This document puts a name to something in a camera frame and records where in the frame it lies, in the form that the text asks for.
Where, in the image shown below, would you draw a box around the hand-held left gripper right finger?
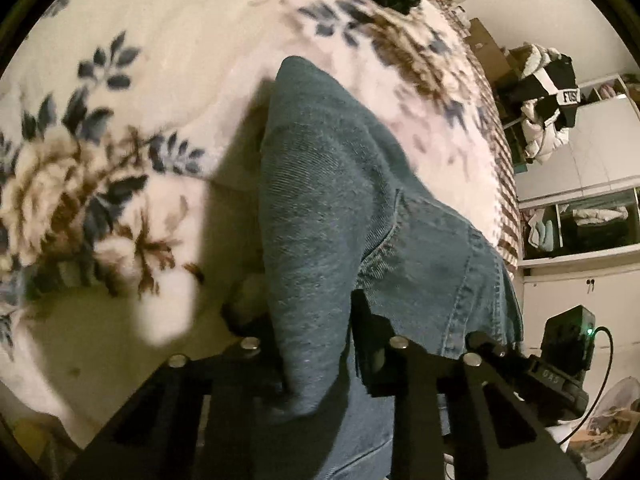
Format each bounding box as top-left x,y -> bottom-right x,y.
352,290 -> 586,480

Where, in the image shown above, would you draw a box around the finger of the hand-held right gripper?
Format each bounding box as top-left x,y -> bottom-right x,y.
466,332 -> 527,368

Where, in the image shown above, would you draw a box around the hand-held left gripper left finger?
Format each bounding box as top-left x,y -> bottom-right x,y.
65,337 -> 282,480

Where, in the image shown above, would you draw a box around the blue denim pants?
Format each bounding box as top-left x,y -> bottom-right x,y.
259,55 -> 524,480

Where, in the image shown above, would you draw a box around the white low cabinet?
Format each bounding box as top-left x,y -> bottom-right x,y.
520,260 -> 640,361

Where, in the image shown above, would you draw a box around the white round fan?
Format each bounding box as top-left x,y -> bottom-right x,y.
575,377 -> 640,466

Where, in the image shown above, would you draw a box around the brown checked bed sheet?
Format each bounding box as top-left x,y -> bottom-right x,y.
445,0 -> 524,271

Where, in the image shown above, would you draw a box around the white sliding door wardrobe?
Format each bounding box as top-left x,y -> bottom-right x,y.
515,72 -> 640,268

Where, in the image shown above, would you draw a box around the white puffer jacket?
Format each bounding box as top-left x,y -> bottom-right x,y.
520,44 -> 572,163

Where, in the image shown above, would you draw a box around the black and white jacket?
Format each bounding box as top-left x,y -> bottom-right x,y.
520,54 -> 582,131

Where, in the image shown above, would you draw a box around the floral bed blanket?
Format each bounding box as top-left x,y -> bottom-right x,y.
0,0 -> 518,451

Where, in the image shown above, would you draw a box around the large brown cardboard box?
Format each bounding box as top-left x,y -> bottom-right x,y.
467,17 -> 523,86

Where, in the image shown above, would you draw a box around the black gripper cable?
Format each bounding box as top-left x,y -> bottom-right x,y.
555,326 -> 614,446

